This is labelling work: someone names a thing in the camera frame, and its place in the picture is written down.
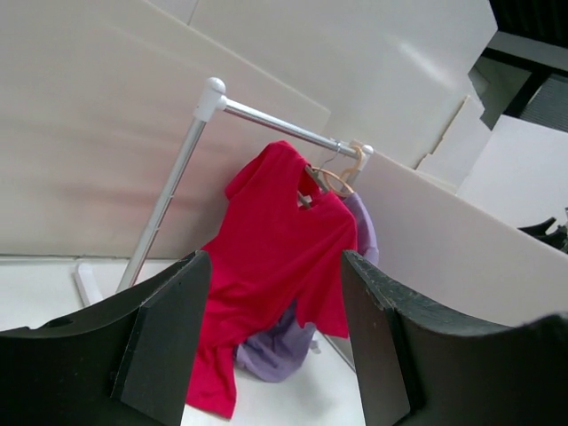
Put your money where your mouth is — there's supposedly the red t-shirt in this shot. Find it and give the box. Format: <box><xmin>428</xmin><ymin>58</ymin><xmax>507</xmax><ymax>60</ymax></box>
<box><xmin>185</xmin><ymin>141</ymin><xmax>357</xmax><ymax>418</ymax></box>

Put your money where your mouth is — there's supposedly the wooden hanger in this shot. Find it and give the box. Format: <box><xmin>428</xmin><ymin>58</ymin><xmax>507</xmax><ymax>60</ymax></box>
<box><xmin>327</xmin><ymin>145</ymin><xmax>367</xmax><ymax>198</ymax></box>

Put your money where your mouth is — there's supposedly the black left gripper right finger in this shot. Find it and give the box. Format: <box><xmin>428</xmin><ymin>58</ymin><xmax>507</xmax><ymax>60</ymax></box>
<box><xmin>341</xmin><ymin>251</ymin><xmax>567</xmax><ymax>425</ymax></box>

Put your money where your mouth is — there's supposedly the purple t-shirt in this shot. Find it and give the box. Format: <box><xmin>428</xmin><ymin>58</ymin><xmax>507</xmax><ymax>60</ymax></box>
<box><xmin>234</xmin><ymin>193</ymin><xmax>379</xmax><ymax>383</ymax></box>

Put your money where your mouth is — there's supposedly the white metal clothes rack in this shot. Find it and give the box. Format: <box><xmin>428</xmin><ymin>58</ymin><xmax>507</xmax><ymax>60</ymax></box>
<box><xmin>72</xmin><ymin>76</ymin><xmax>375</xmax><ymax>309</ymax></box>

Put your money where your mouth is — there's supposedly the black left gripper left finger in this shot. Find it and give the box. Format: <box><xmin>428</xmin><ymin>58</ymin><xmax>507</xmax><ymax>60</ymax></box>
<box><xmin>1</xmin><ymin>251</ymin><xmax>211</xmax><ymax>425</ymax></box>

